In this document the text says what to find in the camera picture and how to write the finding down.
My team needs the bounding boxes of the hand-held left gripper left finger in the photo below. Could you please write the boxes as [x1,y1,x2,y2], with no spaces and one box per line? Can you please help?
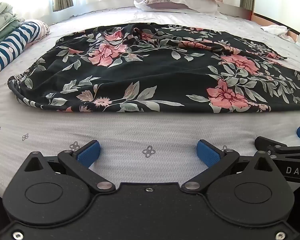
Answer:
[22,140,116,193]

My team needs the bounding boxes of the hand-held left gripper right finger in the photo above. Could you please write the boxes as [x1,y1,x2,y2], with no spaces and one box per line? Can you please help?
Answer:
[181,140,287,193]

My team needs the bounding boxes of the black floral pants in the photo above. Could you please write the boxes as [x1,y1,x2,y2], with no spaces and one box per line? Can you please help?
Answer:
[7,23,300,113]

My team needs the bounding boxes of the crumpled white cloth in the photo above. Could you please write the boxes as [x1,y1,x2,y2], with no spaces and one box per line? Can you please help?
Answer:
[261,24,294,41]

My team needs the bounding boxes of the blue striped blanket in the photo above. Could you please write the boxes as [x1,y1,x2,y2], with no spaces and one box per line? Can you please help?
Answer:
[0,19,51,79]

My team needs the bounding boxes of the white pillow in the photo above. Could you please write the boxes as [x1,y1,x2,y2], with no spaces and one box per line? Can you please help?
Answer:
[133,0,228,20]

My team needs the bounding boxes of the folded green quilt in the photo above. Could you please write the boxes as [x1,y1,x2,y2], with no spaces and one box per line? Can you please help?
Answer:
[0,2,22,52]

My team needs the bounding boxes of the pink patterned pillow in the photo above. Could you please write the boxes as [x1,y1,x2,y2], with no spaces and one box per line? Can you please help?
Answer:
[144,0,192,11]

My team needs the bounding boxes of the wooden bed frame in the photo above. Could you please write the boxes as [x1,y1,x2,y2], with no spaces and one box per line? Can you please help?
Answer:
[217,2,300,46]

